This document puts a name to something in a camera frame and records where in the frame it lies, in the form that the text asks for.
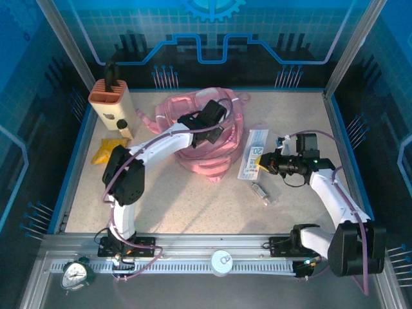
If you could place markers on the clear pen refill pack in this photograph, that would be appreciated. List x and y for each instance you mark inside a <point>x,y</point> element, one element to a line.
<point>251,151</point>

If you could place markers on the pink student backpack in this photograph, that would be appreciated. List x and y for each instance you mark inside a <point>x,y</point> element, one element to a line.
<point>206,161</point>

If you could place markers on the small item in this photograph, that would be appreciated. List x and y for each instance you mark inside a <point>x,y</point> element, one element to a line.
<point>260,191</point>

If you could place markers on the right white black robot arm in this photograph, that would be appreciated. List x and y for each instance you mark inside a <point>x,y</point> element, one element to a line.
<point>331,196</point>

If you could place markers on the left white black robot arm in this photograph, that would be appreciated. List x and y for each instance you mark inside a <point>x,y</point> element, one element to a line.
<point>161,145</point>

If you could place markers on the yellow snack bag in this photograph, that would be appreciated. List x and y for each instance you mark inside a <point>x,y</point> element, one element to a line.
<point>106,151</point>

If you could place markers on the small bottle black cap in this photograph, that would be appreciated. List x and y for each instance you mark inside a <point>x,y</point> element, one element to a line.
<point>124,130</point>

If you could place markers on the beige knife block orange top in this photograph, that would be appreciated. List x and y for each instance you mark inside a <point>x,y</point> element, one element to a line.
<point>112,109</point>

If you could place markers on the small circuit board with LED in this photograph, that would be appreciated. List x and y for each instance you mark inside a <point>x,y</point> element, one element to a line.
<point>117,259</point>
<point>307,263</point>

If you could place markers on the green alarm clock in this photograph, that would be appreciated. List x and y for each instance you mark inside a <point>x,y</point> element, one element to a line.
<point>75,275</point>

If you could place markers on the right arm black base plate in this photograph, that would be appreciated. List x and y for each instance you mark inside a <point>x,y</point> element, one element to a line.
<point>278,246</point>

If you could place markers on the aluminium frame beam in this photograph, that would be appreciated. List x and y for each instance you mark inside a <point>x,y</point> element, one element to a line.
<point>209,241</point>

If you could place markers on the aluminium frame post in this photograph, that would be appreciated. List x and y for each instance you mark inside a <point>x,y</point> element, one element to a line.
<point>354,45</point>
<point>64,42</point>

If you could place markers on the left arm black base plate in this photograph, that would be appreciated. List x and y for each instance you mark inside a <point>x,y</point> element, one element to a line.
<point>146,246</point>

